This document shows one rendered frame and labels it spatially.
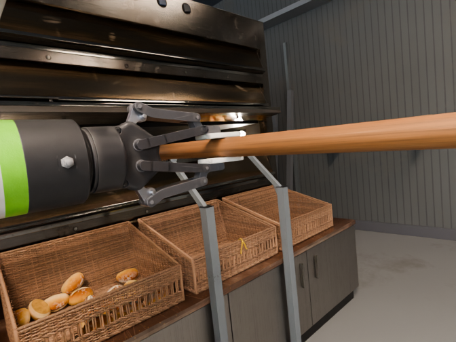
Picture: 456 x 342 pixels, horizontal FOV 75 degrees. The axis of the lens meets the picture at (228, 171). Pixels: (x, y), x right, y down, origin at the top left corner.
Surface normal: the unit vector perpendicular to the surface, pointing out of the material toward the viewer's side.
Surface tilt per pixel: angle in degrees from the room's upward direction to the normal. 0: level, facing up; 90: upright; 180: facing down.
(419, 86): 90
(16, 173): 96
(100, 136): 50
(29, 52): 90
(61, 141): 64
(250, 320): 90
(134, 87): 70
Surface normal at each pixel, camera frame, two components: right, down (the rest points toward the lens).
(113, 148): 0.61, -0.30
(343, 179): -0.69, 0.13
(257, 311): 0.67, -0.01
